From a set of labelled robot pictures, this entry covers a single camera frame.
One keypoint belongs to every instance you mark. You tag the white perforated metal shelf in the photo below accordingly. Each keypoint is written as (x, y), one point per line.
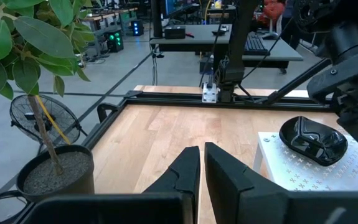
(306, 177)

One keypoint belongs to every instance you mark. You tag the black floor fan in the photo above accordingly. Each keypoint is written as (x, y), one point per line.
(26, 118)

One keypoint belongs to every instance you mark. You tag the black plant pot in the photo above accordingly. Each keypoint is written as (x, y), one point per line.
(57, 186)

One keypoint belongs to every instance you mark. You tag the grey computer desk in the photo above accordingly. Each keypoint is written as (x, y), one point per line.
(203, 37)

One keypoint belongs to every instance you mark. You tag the black keyboard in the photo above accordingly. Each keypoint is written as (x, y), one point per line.
(256, 45)

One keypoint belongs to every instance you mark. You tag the black leaf-shaped plate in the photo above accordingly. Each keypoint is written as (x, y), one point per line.
(314, 141)

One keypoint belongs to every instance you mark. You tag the black labelled box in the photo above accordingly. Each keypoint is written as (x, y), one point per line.
(174, 32)

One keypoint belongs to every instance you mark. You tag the computer with blue lights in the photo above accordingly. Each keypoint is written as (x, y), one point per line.
(137, 28)

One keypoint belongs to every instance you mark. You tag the black aluminium rig frame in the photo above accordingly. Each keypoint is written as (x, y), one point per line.
(166, 100)

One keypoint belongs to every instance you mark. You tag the green leafy plant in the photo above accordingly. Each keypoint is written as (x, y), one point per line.
(26, 34)

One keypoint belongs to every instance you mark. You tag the blue screen monitor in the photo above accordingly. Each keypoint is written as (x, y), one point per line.
(178, 6)

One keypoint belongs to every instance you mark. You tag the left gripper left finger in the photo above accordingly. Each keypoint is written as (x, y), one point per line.
(185, 174)

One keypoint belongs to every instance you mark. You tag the computer with green lights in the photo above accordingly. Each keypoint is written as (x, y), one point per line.
(114, 41)

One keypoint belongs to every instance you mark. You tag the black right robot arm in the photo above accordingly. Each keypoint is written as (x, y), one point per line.
(238, 46)

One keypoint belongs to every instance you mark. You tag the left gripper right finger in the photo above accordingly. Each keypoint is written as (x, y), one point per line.
(225, 177)

